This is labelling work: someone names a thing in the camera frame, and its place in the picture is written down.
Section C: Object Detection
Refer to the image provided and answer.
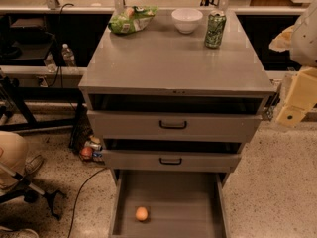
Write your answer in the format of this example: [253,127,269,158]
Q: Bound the white bowl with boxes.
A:
[171,8,203,34]

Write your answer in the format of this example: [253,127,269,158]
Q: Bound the orange fruit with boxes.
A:
[135,206,149,221]

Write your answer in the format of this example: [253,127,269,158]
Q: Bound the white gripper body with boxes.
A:
[286,66,317,112]

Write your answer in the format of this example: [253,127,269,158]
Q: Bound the black side table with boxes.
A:
[0,15,85,132]

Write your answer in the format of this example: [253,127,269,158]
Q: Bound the silver can on floor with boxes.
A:
[84,141,102,151]

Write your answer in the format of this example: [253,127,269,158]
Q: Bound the grey middle drawer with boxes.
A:
[102,150,241,173]

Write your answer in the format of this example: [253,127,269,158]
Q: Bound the grey top drawer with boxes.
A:
[87,111,262,143]

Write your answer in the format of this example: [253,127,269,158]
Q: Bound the person leg beige trousers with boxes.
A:
[0,131,29,190]

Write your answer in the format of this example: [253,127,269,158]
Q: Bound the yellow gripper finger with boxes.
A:
[276,106,306,127]
[268,26,293,52]

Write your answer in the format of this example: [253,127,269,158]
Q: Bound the green chip bag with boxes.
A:
[108,6,158,35]

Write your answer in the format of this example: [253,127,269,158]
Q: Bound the grey drawer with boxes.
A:
[109,171,230,238]
[102,150,241,173]
[87,111,262,143]

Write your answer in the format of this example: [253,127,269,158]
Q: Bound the grey bottom drawer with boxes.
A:
[109,171,230,238]

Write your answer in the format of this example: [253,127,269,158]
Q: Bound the green soda can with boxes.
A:
[204,10,227,49]

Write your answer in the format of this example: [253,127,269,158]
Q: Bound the red apple on floor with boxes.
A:
[80,147,93,160]

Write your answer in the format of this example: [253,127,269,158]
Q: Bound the grey metal drawer cabinet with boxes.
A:
[78,7,277,238]

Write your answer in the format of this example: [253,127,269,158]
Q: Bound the black floor cable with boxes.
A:
[66,167,108,238]

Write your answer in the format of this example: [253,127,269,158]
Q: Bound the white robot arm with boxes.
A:
[269,1,317,127]

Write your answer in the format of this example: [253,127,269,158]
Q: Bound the grey sneaker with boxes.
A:
[25,155,44,175]
[0,226,40,238]

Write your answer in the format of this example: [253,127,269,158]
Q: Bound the clear water bottle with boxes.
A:
[61,44,76,67]
[44,53,57,73]

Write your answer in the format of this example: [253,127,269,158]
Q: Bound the black tripod stand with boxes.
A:
[0,163,66,220]

